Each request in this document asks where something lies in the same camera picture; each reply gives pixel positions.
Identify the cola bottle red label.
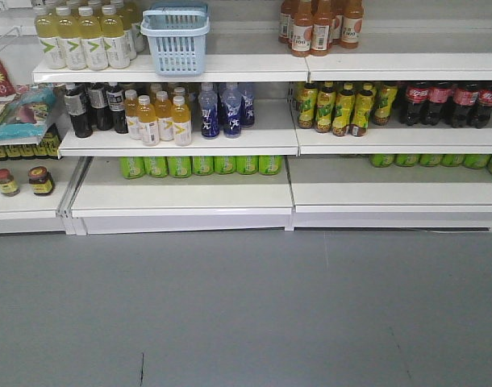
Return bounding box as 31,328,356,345
469,81,492,128
423,81,452,126
398,81,432,126
451,81,480,128

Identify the dark tea bottle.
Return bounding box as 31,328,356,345
106,82,128,134
64,83,93,138
88,82,113,131

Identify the white shelf board middle right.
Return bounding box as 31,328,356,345
296,115,492,156

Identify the white shelf board upper right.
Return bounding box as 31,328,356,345
306,52,492,81

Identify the light blue plastic basket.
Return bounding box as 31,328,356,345
140,1,210,76

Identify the pale green drink bottle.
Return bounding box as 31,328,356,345
56,6,87,71
33,6,66,69
100,5,131,69
78,6,109,71

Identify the white shelf board middle left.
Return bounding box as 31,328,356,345
59,99,299,156

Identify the yellow lemon tea bottle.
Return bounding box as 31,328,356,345
350,82,373,137
332,82,355,137
315,81,336,133
298,82,318,129

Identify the peach C100 drink bottle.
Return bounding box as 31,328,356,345
291,0,313,57
340,0,364,49
311,0,334,56

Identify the blue sports drink bottle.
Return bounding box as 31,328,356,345
222,82,242,138
198,82,219,139

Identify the teal snack bag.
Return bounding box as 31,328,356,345
0,86,56,145

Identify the red lid sauce jar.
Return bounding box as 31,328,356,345
0,169,20,197
28,166,55,196

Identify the orange juice bottle white cap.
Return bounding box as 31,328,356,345
154,91,173,141
137,95,160,146
171,95,192,146
124,89,141,140

